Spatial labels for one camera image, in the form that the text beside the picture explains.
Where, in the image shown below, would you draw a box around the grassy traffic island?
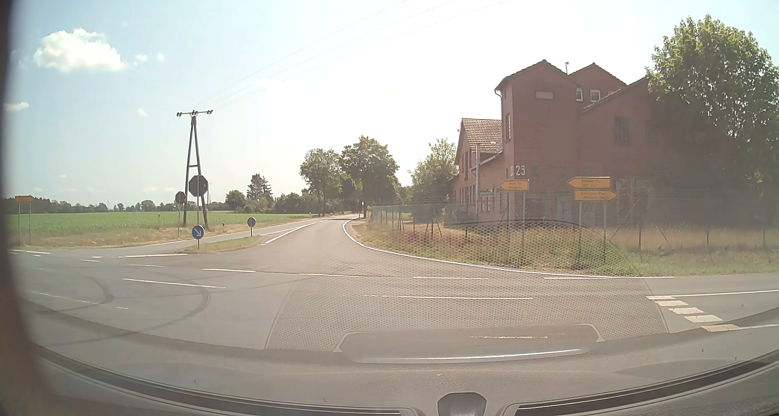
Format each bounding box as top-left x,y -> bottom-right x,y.
183,235 -> 264,254

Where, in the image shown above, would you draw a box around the dry grass verge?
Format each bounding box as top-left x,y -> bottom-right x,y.
352,220 -> 779,277
9,218 -> 305,250

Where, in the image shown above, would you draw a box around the distant tree line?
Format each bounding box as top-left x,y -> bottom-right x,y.
3,197 -> 229,215

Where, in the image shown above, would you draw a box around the yellow double direction sign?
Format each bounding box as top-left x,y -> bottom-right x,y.
566,176 -> 618,252

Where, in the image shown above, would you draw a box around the large green tree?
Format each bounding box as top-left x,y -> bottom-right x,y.
645,14 -> 779,222

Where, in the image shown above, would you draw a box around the grey asphalt road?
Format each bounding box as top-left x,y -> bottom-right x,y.
9,214 -> 779,351

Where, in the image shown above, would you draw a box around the row of trees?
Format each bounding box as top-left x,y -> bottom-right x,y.
224,135 -> 402,217

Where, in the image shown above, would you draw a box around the wooden utility pole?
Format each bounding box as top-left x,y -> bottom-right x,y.
176,110 -> 214,231

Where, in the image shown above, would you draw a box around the car's own bonnet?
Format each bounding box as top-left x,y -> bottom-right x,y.
24,306 -> 779,416

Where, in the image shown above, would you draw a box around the wire mesh fence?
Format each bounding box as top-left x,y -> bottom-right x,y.
370,188 -> 779,252

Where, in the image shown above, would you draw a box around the road markings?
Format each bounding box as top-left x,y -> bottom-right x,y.
9,218 -> 779,333

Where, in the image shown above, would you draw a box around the red brick building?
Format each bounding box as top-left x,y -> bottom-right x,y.
451,60 -> 701,225

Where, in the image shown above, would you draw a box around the octagonal road sign back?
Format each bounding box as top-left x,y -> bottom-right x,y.
187,174 -> 209,227

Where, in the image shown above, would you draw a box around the green field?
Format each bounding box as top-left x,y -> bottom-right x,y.
6,212 -> 314,237

